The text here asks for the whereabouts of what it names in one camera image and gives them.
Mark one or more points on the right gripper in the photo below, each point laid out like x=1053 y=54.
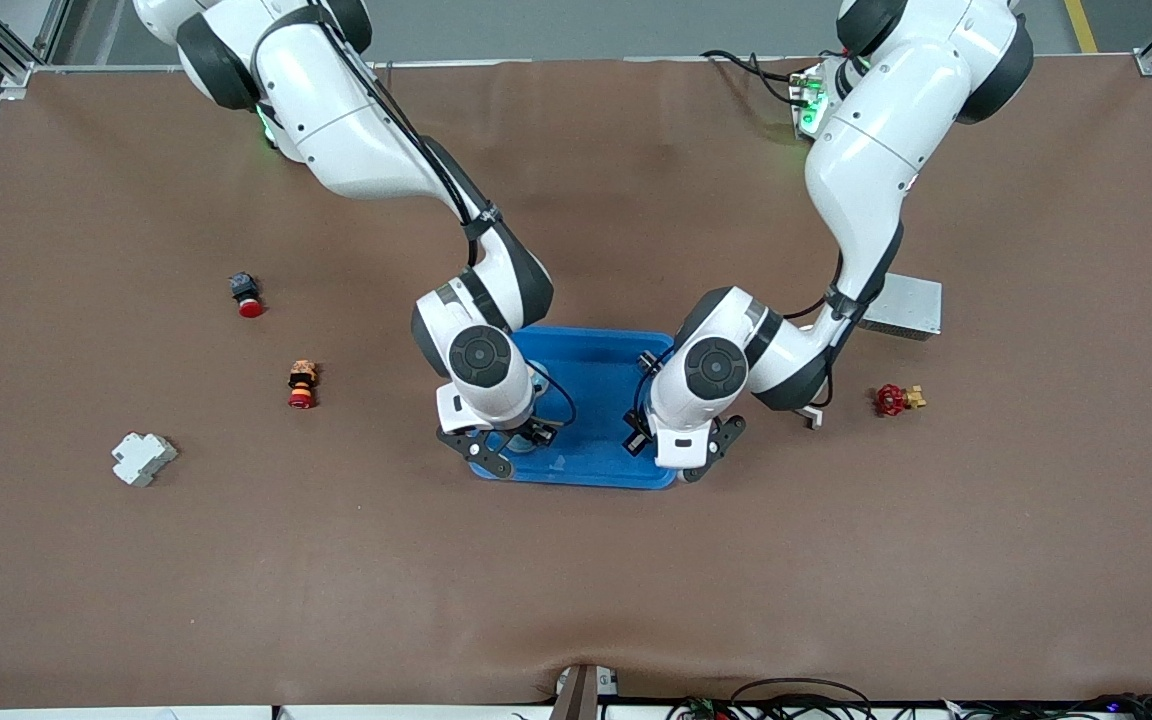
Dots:
x=534 y=433

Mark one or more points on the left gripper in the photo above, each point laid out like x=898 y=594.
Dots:
x=639 y=428

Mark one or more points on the blue desk bell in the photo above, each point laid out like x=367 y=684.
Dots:
x=521 y=447
x=540 y=380

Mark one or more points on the printed dark electrolytic capacitor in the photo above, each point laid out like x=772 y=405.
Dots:
x=648 y=360

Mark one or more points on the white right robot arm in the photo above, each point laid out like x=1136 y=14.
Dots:
x=336 y=110

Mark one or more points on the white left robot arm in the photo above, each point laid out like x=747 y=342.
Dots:
x=876 y=150

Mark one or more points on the blue plastic tray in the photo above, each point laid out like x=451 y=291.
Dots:
x=596 y=430

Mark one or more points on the white half-round pipe clamp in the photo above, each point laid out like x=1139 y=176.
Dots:
x=814 y=417

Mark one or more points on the red yellow push button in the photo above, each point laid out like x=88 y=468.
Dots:
x=302 y=385

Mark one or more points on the silver metal power supply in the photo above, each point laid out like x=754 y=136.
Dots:
x=911 y=305

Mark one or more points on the red emergency stop button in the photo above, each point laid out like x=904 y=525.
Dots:
x=248 y=300

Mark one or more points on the white circuit breaker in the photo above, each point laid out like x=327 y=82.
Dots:
x=144 y=460

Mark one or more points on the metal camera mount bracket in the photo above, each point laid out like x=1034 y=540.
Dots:
x=581 y=695

